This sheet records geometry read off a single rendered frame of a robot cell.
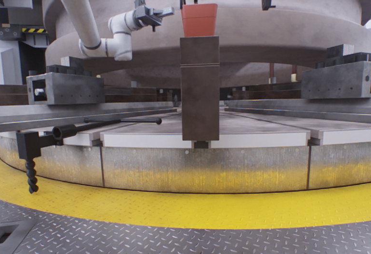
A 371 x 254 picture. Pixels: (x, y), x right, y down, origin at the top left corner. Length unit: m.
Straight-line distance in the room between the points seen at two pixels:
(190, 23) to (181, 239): 0.76
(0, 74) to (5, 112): 3.09
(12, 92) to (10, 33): 2.25
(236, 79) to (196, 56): 5.17
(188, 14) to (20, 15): 4.47
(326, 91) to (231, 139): 0.94
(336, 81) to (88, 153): 1.61
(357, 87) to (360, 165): 0.48
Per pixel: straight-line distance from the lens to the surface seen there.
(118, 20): 1.11
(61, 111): 1.74
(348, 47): 1.86
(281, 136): 1.02
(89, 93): 1.78
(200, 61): 0.75
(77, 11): 0.88
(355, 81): 1.59
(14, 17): 5.13
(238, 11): 1.66
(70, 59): 1.88
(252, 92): 3.25
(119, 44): 1.08
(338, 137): 1.21
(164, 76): 5.90
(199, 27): 0.82
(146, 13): 1.00
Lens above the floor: 0.46
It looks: 7 degrees down
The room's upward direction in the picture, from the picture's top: 1 degrees counter-clockwise
